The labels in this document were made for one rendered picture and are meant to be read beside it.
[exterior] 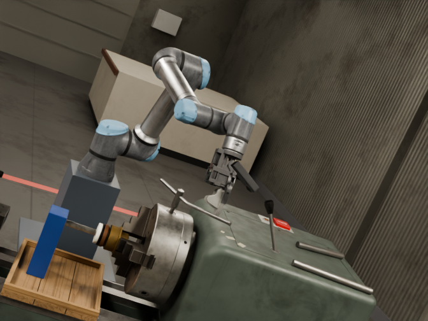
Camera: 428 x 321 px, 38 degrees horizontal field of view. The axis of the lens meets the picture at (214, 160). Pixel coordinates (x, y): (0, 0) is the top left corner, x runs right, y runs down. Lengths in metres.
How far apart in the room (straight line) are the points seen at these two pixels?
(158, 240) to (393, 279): 4.05
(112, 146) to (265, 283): 0.91
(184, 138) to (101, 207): 5.73
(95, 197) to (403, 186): 3.96
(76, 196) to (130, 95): 5.49
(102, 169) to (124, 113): 5.49
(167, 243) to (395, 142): 4.40
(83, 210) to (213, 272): 0.81
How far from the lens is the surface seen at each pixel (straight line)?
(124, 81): 7.93
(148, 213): 2.15
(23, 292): 2.02
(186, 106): 1.99
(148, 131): 2.54
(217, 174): 1.96
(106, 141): 2.53
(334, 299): 2.07
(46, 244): 2.10
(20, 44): 11.22
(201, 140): 8.31
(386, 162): 6.19
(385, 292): 5.89
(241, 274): 1.96
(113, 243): 2.08
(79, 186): 2.54
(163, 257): 1.98
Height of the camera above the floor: 1.86
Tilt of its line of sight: 12 degrees down
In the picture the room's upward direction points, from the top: 23 degrees clockwise
